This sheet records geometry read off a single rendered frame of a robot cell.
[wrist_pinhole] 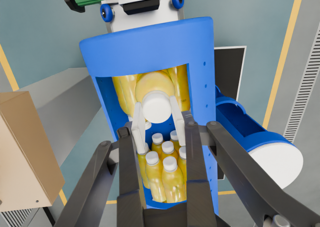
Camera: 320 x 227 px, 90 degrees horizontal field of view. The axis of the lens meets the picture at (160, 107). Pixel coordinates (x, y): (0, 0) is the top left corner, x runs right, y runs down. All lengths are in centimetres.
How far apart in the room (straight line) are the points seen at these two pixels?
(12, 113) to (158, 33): 45
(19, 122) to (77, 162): 163
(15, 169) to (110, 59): 48
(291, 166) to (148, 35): 75
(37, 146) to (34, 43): 124
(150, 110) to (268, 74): 175
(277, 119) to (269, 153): 148
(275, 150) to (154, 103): 61
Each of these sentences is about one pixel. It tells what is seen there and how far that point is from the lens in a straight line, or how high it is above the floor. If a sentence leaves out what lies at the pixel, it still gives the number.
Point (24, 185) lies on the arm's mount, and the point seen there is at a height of 111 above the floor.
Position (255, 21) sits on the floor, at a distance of 174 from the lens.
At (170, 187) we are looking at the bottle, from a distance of 51.
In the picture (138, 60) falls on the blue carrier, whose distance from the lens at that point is 26.
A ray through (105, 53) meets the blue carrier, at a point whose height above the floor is 122.
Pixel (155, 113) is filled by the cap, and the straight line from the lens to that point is 21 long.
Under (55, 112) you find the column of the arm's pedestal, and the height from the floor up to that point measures 81.
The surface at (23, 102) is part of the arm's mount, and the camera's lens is 61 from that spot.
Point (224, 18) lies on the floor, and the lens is 162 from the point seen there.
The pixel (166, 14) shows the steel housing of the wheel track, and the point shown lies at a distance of 57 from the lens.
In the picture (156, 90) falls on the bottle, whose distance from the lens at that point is 22.
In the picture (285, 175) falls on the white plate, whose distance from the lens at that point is 88.
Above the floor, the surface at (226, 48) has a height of 15.
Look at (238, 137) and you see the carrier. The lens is 76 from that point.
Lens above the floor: 149
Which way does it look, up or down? 66 degrees down
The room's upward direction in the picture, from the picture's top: 172 degrees clockwise
